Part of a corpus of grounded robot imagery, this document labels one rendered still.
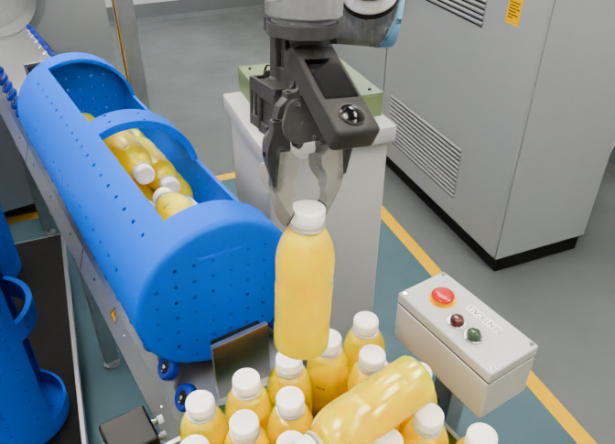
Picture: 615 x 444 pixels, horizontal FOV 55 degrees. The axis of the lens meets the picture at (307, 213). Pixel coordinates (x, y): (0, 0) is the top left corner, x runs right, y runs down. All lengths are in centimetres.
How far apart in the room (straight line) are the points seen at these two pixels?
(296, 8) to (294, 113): 10
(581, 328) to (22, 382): 204
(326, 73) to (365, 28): 72
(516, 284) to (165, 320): 205
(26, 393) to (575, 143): 217
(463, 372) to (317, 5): 59
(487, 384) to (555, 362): 161
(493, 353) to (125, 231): 59
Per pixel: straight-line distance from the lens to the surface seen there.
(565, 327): 266
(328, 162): 63
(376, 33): 129
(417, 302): 97
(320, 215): 64
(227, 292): 99
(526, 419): 230
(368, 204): 146
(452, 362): 95
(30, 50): 271
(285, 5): 57
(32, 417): 199
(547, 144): 255
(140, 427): 96
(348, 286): 160
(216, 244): 92
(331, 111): 53
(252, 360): 103
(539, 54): 232
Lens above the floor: 176
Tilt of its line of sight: 35 degrees down
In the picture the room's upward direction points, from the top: straight up
